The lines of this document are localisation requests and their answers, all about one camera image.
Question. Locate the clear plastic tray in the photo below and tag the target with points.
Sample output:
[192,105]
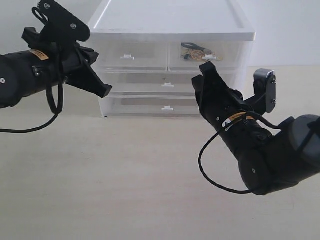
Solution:
[135,83]
[148,105]

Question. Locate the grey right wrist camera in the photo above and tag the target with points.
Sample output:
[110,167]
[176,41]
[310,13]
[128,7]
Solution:
[264,85]

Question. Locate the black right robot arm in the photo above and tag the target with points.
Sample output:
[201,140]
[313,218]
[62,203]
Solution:
[270,157]

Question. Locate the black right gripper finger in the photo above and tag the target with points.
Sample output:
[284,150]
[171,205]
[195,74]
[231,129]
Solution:
[218,90]
[201,89]

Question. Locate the white plastic drawer cabinet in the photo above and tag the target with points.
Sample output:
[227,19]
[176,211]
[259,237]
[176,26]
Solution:
[174,21]

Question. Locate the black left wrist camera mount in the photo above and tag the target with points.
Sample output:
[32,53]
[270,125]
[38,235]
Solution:
[60,25]

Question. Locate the keychain with black strap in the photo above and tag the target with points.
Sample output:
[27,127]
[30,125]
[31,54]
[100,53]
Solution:
[193,52]

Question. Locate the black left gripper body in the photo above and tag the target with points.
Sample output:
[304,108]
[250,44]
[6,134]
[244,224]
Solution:
[70,56]

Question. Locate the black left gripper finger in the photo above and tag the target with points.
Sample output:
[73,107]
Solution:
[86,79]

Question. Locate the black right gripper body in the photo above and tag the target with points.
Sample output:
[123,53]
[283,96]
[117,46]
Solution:
[219,118]

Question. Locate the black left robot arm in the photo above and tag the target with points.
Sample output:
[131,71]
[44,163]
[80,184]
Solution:
[54,59]

